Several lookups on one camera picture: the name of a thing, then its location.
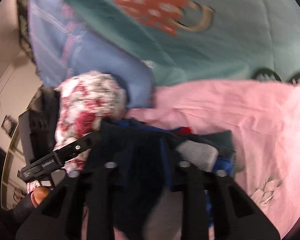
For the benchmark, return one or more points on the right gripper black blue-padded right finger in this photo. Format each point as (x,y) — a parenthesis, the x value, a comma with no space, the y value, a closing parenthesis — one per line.
(213,200)

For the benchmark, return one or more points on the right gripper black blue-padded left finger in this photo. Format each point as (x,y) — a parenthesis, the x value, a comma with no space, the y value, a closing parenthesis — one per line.
(81,207)

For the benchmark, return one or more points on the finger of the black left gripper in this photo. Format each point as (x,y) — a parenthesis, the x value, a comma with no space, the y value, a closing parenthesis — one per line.
(78,146)

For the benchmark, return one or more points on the dark navy bear pants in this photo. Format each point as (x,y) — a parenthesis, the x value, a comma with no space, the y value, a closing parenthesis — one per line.
(101,154)

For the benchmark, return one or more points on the person's left hand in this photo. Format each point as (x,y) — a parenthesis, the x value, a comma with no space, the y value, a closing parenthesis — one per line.
(38,195)

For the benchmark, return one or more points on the red floral pillow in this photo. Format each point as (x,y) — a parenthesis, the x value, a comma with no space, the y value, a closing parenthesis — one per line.
(84,101)

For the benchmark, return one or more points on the blue folded garment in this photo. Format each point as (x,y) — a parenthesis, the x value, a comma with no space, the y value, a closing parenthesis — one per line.
(220,169)

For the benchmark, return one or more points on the blue plaid pillow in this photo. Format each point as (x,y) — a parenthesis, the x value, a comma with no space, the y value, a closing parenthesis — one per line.
(65,46)

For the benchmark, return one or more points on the pink floral bed sheet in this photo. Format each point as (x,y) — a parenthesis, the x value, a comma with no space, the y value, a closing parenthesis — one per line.
(264,118)

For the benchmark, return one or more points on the teal heart-print quilt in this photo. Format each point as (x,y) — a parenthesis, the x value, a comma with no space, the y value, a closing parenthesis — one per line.
(200,39)

